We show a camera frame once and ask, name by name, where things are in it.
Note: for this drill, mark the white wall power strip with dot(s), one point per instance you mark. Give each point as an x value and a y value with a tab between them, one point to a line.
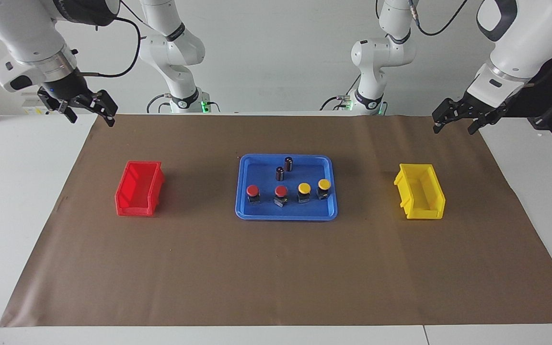
31	106

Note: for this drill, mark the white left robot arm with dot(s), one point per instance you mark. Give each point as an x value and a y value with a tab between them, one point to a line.
381	52

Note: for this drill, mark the red plastic bin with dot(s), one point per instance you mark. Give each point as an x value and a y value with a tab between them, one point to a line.
132	187

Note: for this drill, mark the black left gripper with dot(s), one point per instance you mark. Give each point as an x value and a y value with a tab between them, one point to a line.
477	108

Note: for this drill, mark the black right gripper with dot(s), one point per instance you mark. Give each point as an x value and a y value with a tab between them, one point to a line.
67	86

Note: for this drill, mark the yellow push button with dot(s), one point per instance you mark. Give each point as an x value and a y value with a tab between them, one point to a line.
324	184
304	189

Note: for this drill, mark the blue plastic tray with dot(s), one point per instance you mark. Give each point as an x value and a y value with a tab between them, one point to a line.
266	210

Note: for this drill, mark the yellow plastic bin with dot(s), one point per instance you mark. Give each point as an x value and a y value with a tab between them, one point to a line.
417	194

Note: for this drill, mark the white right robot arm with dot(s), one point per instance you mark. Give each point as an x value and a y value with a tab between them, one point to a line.
17	28

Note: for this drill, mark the red push button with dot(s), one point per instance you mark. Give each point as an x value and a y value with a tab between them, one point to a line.
281	192
253	191

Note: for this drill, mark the black cylindrical capacitor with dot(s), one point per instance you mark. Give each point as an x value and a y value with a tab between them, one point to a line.
280	173
288	164

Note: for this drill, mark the brown paper table mat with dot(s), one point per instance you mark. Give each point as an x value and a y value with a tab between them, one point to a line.
276	273

